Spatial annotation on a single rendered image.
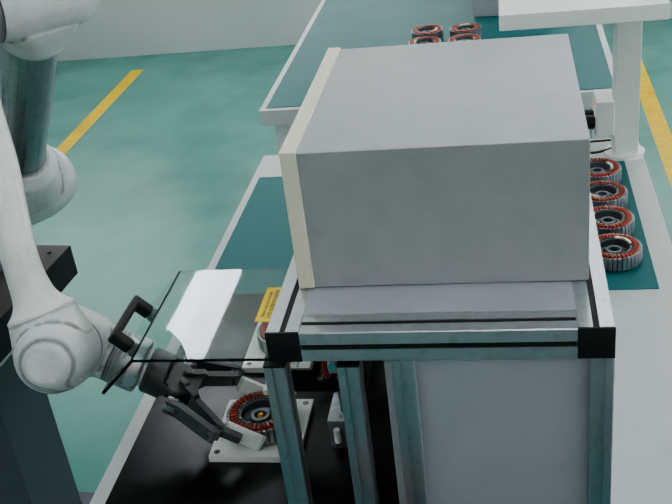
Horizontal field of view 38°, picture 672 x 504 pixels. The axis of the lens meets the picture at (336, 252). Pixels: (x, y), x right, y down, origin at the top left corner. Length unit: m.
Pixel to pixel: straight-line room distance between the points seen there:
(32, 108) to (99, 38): 4.81
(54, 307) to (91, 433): 1.65
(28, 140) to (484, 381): 1.08
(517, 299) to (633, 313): 0.68
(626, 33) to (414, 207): 1.27
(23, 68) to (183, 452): 0.72
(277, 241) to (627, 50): 0.95
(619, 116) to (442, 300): 1.31
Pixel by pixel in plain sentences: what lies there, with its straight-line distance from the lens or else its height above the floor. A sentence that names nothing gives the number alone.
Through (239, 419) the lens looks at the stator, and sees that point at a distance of 1.63.
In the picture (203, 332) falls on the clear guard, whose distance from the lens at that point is 1.40.
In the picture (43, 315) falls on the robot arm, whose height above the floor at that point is 1.10.
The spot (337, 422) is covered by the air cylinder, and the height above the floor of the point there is 0.82.
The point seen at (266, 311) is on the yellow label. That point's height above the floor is 1.07.
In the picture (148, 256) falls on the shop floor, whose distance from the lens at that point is 3.98.
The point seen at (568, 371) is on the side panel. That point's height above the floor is 1.04.
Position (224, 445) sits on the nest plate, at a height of 0.78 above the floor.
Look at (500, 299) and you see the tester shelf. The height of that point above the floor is 1.11.
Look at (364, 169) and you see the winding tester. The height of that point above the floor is 1.29.
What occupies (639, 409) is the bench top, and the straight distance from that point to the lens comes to 1.71.
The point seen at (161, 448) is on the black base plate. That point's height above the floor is 0.77.
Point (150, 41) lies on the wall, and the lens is 6.61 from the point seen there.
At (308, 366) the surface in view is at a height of 0.92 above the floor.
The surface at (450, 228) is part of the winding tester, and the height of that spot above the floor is 1.20.
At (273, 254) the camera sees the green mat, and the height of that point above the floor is 0.75.
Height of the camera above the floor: 1.80
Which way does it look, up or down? 29 degrees down
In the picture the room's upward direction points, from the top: 7 degrees counter-clockwise
